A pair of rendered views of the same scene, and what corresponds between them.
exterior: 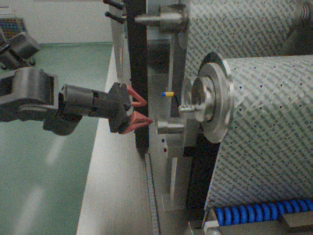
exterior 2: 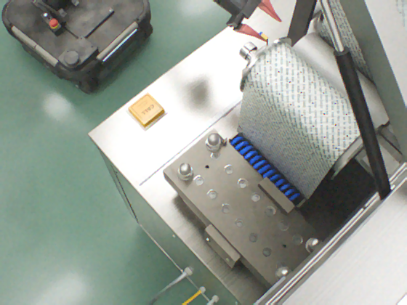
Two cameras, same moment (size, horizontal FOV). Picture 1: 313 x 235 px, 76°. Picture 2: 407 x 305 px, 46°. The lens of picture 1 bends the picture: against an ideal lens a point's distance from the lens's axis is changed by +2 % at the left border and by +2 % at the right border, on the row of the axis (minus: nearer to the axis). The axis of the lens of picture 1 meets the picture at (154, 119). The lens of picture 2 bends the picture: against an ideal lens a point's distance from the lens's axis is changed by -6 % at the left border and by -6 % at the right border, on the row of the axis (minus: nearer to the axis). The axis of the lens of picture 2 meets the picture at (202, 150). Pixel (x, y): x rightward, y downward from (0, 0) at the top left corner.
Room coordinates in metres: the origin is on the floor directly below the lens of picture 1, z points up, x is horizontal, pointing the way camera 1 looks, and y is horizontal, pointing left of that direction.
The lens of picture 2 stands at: (-0.13, -0.45, 2.13)
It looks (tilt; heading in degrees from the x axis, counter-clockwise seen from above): 68 degrees down; 54
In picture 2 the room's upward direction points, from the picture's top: 1 degrees clockwise
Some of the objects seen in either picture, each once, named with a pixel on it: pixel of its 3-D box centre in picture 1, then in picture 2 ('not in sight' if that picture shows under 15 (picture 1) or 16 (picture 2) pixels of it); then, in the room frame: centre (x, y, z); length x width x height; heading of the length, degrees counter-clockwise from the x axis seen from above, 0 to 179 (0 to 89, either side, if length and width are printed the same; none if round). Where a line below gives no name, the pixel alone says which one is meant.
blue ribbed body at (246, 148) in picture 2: (266, 212); (266, 171); (0.22, -0.23, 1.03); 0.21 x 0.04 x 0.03; 97
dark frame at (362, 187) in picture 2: (249, 171); (312, 152); (0.35, -0.25, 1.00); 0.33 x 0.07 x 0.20; 97
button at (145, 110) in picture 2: not in sight; (146, 110); (0.10, 0.12, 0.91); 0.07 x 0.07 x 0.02; 7
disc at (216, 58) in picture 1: (210, 98); (265, 65); (0.29, -0.09, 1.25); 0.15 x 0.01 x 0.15; 7
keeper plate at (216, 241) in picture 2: not in sight; (221, 247); (0.04, -0.30, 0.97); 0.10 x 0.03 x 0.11; 97
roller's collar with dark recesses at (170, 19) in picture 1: (171, 19); not in sight; (0.54, -0.04, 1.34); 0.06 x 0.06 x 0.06; 7
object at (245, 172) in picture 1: (272, 175); (277, 149); (0.24, -0.22, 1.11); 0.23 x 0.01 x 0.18; 97
